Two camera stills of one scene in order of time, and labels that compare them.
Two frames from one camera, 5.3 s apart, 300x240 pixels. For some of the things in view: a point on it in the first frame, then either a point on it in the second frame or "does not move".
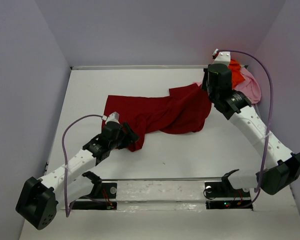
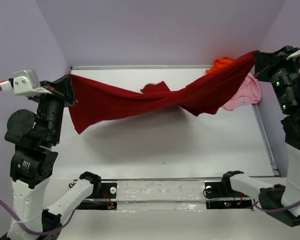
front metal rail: (159, 179) does not move
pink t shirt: (249, 86) does not move
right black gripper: (207, 85) -> (269, 63)
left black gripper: (129, 133) -> (59, 96)
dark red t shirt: (186, 109) -> (88, 95)
